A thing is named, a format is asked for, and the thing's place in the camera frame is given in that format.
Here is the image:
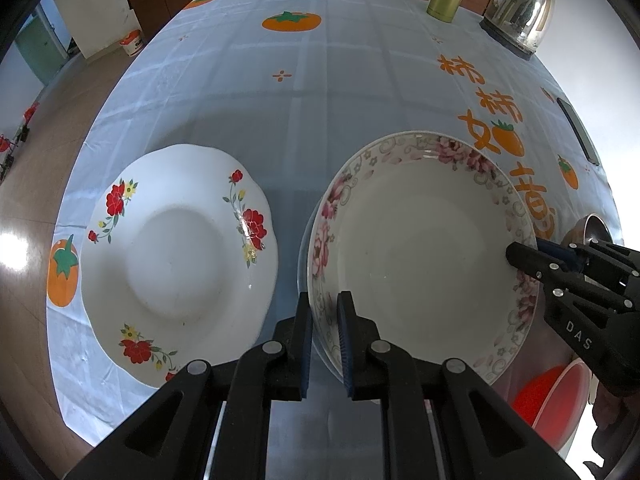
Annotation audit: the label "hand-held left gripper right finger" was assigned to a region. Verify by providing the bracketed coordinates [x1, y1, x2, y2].
[336, 291, 583, 480]

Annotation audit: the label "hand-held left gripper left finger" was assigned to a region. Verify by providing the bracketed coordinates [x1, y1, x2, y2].
[62, 290, 314, 480]

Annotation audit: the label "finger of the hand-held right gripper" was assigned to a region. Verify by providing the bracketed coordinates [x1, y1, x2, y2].
[506, 241, 640, 314]
[537, 239, 640, 296]

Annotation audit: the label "red bowl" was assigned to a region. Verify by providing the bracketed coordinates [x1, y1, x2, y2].
[510, 357, 592, 448]

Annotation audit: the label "pink floral rim plate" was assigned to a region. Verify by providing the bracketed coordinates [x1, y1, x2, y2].
[306, 131, 542, 390]

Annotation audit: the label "white plate with red flowers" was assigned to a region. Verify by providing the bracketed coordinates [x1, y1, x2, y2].
[79, 143, 279, 388]

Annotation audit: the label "person's right hand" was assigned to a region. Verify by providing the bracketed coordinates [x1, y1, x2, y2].
[590, 387, 640, 480]

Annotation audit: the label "stainless steel bowl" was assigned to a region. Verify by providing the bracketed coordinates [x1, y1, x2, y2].
[562, 214, 615, 253]

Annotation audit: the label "black smartphone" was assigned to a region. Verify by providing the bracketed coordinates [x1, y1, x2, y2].
[556, 97, 601, 167]

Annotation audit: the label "stainless steel electric kettle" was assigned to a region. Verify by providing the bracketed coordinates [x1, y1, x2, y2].
[480, 0, 557, 58]

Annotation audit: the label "persimmon print tablecloth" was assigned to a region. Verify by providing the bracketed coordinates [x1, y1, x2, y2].
[46, 0, 623, 447]

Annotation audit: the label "white plastic bucket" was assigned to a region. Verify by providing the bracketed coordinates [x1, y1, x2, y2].
[119, 30, 146, 57]

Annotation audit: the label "red artificial flowers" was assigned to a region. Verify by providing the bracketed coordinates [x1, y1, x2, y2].
[0, 102, 41, 183]

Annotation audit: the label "green door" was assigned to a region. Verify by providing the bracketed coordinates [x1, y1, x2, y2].
[15, 5, 68, 86]

